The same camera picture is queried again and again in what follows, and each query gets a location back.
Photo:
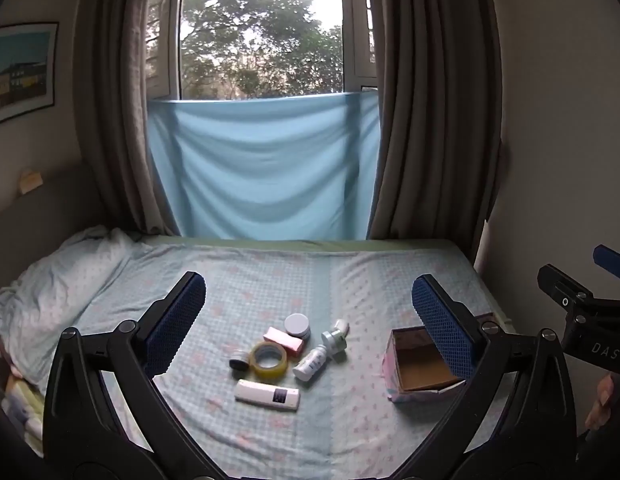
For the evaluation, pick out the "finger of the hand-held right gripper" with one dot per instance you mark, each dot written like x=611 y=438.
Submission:
x=612 y=262
x=559 y=285

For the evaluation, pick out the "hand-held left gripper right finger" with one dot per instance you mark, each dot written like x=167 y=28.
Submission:
x=444 y=332

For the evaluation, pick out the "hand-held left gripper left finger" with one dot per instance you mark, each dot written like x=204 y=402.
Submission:
x=175 y=330

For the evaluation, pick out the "cardboard box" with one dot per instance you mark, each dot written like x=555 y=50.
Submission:
x=419 y=375

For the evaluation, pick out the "white earbud case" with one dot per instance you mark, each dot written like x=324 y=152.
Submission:
x=342 y=326

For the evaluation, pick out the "person's right hand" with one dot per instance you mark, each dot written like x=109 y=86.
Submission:
x=602 y=402

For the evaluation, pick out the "small dark lid jar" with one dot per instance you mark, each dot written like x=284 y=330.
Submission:
x=238 y=363

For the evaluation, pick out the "yellow tape roll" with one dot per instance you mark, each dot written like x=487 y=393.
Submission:
x=257 y=365

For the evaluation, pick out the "white flat tube dark label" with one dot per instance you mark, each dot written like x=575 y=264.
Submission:
x=260 y=393

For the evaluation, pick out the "small red pink box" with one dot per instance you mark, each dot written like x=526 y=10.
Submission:
x=282 y=340

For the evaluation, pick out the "pale blue crumpled quilt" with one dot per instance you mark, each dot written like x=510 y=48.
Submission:
x=60 y=290

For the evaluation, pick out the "white round cream jar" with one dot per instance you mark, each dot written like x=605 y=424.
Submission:
x=297 y=324

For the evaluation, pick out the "checked bow print bed sheet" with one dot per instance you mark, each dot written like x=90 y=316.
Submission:
x=350 y=410

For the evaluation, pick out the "white plastic bottle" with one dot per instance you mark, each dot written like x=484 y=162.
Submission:
x=310 y=364

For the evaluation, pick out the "stack of folded cloths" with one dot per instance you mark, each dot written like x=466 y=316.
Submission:
x=22 y=407

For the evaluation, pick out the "light blue hanging cloth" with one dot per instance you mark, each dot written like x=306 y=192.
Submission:
x=260 y=165

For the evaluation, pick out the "yellow sticky note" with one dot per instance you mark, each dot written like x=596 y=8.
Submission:
x=31 y=181

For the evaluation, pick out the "brown curtain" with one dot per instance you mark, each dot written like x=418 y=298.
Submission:
x=120 y=110
x=429 y=110

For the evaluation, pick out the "window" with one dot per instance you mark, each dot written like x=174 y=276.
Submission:
x=260 y=30

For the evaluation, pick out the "framed wall picture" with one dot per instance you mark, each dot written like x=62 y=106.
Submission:
x=20 y=72

